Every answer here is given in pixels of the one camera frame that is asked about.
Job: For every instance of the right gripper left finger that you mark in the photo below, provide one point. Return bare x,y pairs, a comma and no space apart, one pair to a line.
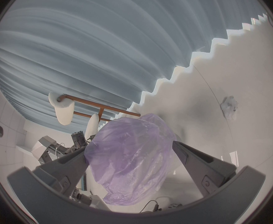
64,171

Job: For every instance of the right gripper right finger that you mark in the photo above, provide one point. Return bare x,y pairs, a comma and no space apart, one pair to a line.
204,169

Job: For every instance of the purple plastic bag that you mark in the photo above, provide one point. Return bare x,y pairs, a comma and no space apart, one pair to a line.
127,148

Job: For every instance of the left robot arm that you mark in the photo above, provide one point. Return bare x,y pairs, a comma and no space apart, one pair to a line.
43,148

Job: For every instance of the white chair with wooden legs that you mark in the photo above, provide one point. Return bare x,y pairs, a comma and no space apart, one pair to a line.
64,115

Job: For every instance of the crumpled white paper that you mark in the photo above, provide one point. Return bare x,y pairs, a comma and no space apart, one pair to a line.
229,106

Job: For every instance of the pale blue curtain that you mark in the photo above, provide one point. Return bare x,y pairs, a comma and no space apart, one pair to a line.
103,43

